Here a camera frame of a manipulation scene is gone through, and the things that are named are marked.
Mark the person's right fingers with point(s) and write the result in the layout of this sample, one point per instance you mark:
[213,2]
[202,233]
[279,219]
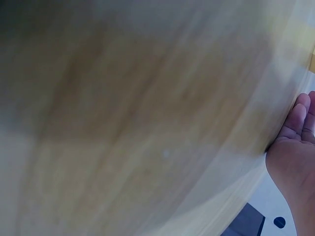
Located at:
[299,118]

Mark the person's right hand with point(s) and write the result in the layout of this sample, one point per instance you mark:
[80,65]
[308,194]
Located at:
[292,169]

